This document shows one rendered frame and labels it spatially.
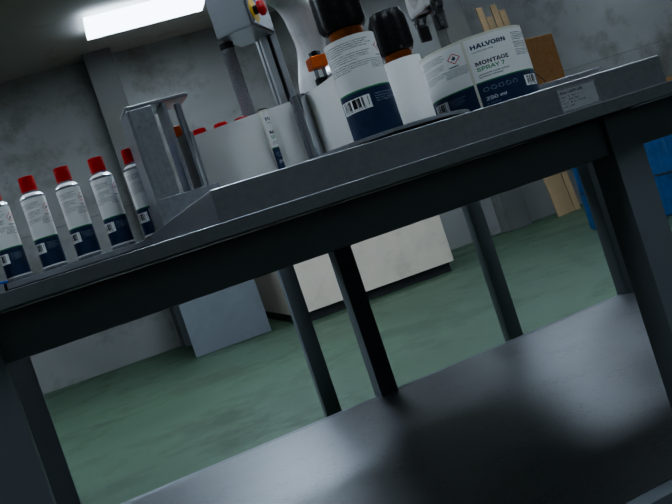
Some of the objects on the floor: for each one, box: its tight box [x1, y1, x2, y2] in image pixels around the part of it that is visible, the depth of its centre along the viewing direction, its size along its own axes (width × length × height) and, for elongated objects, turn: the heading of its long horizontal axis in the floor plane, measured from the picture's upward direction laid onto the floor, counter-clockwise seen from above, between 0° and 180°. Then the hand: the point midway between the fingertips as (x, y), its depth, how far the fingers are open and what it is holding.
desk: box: [173, 279, 272, 357], centre depth 862 cm, size 81×157×88 cm, turn 98°
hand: (433, 32), depth 216 cm, fingers open, 8 cm apart
